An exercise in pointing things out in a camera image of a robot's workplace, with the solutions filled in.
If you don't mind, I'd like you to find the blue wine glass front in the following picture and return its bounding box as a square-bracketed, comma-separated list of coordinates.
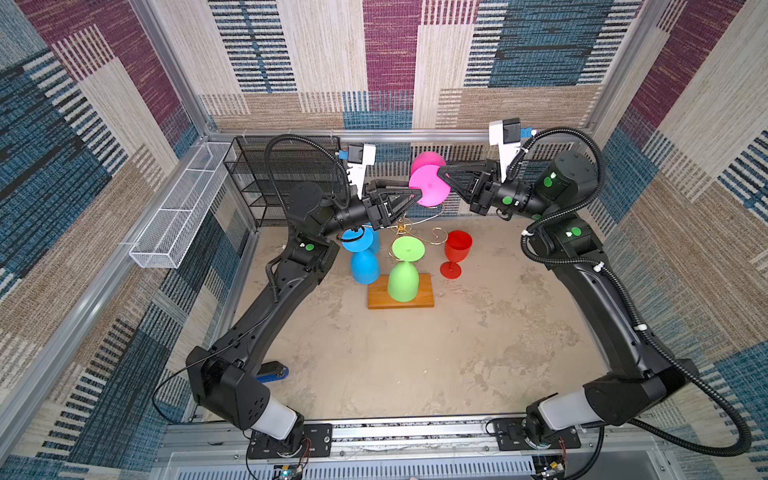
[341, 226, 380, 285]

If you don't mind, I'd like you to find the green wine glass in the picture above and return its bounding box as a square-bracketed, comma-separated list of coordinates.
[387, 237, 426, 302]

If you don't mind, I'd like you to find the wooden rack base board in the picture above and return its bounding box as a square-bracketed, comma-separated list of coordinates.
[367, 273, 435, 310]

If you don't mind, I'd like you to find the gold wire glass rack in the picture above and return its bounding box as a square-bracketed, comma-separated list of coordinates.
[388, 217, 449, 246]

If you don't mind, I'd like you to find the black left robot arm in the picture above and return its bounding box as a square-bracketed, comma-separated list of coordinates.
[186, 180, 422, 445]

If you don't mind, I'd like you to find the red wine glass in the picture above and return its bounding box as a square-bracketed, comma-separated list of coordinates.
[440, 230, 473, 280]

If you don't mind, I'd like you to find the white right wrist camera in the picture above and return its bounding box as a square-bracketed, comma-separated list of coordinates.
[488, 118, 537, 182]

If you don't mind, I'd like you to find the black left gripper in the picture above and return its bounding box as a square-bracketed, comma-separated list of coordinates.
[318, 182, 420, 245]

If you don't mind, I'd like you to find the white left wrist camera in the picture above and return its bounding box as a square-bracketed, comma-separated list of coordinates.
[338, 143, 376, 199]

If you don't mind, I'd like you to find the blue black stapler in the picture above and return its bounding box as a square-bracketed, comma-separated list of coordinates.
[255, 361, 290, 383]

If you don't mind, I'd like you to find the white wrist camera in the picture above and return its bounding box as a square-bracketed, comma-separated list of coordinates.
[338, 143, 376, 199]
[488, 118, 537, 182]

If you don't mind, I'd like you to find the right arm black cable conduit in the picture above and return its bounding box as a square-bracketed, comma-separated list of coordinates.
[518, 126, 753, 458]

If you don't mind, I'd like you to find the black mesh wall shelf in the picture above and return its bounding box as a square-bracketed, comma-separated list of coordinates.
[224, 136, 349, 227]

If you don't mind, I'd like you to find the blue wine glass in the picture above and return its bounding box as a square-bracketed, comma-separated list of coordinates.
[367, 228, 381, 255]
[341, 226, 380, 285]

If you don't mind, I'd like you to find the magenta wine glass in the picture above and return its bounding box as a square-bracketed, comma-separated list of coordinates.
[409, 151, 451, 207]

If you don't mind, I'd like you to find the white mesh wall basket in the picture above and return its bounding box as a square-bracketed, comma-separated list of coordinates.
[129, 142, 229, 269]

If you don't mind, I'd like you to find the blue wine glass rear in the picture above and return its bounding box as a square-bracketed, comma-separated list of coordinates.
[367, 228, 381, 255]

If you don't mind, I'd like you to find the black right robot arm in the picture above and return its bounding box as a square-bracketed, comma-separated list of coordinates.
[438, 150, 689, 431]

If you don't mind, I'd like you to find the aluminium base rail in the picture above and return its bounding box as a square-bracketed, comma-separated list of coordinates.
[149, 413, 667, 480]

